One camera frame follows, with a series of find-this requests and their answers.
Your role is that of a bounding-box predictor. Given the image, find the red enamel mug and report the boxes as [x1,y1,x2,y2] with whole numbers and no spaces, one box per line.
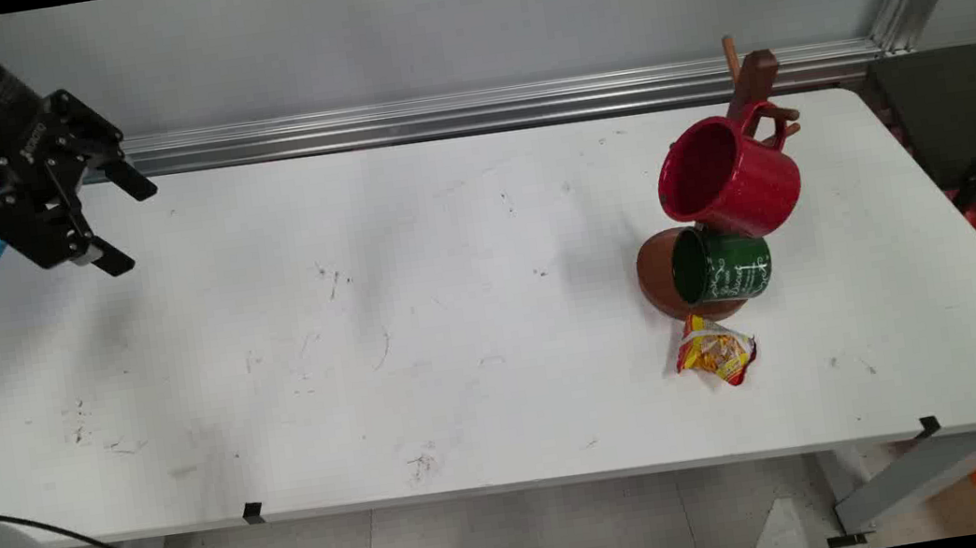
[648,95,810,251]

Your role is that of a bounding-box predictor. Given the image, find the yellow red snack packet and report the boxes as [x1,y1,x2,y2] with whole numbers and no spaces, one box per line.
[669,306,762,394]

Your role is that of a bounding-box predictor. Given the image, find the green enamel mug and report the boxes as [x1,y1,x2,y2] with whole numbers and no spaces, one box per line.
[667,217,778,310]

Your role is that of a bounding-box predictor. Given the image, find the brown wooden mug tree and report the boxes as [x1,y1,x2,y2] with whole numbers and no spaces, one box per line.
[608,26,828,331]

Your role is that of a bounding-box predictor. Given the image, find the long aluminium rail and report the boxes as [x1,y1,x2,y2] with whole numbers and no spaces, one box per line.
[0,36,888,197]

